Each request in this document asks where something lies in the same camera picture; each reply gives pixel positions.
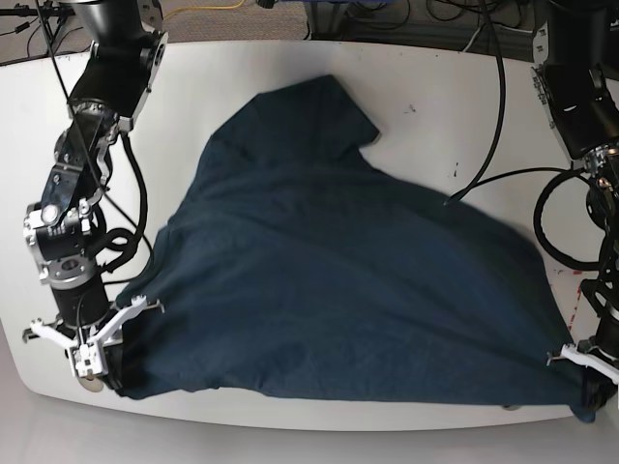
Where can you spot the red tape rectangle marking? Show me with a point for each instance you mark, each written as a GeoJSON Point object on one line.
{"type": "Point", "coordinates": [565, 286]}

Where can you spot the black tripod stand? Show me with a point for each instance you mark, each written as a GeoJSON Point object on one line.
{"type": "Point", "coordinates": [22, 17]}

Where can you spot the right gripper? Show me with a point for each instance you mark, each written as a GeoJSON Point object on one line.
{"type": "Point", "coordinates": [86, 316]}

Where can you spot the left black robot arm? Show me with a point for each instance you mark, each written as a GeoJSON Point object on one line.
{"type": "Point", "coordinates": [569, 46]}

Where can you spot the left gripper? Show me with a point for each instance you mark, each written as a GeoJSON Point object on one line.
{"type": "Point", "coordinates": [588, 354]}

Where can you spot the left table cable grommet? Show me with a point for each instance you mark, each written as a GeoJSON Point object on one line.
{"type": "Point", "coordinates": [91, 385]}

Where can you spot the dark teal T-shirt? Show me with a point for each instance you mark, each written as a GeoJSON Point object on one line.
{"type": "Point", "coordinates": [294, 268]}

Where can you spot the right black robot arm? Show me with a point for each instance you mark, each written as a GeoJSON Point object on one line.
{"type": "Point", "coordinates": [65, 230]}

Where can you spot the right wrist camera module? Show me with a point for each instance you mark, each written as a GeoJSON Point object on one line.
{"type": "Point", "coordinates": [88, 360]}

